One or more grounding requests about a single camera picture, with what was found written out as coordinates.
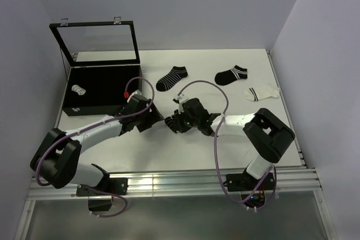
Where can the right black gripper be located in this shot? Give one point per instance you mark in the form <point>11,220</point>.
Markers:
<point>182,128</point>

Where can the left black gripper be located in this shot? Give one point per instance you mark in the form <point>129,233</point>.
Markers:
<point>153,116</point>

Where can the black white-striped sock white toe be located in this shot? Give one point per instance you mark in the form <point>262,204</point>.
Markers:
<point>169,121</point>

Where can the black sock with purple stripes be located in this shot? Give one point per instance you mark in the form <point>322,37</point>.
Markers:
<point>168,81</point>

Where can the white sock black thin stripes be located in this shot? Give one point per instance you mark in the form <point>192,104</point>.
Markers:
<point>78,90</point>

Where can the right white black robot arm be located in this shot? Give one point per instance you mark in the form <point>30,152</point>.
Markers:
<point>266,132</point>

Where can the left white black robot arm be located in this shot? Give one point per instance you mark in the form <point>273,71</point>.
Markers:
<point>57,158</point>

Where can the black display case base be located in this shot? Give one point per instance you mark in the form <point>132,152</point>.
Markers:
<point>105,87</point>

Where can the black glass-panel case lid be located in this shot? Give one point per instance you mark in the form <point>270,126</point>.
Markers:
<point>97,43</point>

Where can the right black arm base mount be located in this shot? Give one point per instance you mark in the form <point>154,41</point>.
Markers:
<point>243,182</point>

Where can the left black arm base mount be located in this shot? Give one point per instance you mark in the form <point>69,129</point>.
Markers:
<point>102,197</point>

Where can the aluminium front frame rail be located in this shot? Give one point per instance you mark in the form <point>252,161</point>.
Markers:
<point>182,205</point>

